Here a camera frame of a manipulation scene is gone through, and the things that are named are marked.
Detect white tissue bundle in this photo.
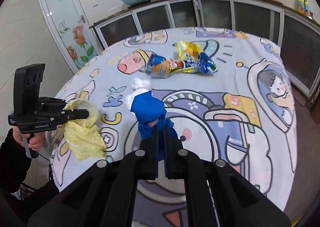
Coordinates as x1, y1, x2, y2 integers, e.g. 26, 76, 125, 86
125, 77, 152, 110

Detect blue glove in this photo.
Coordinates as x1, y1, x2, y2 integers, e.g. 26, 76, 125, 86
130, 91, 178, 161

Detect blue yellow snack bag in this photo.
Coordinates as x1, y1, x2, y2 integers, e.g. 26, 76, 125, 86
145, 40, 217, 79

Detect black sleeve left forearm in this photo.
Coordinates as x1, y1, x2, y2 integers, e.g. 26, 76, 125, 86
0, 128, 61, 227

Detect kitchen counter cabinet glass doors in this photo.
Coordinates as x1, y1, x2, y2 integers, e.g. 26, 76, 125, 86
92, 0, 319, 102

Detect person left hand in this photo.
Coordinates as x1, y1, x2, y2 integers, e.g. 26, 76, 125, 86
12, 126, 45, 151

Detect flower painted glass door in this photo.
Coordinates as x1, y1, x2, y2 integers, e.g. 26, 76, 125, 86
38, 0, 101, 73

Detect cartoon print tablecloth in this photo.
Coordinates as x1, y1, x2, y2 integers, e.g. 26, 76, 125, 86
47, 28, 297, 226

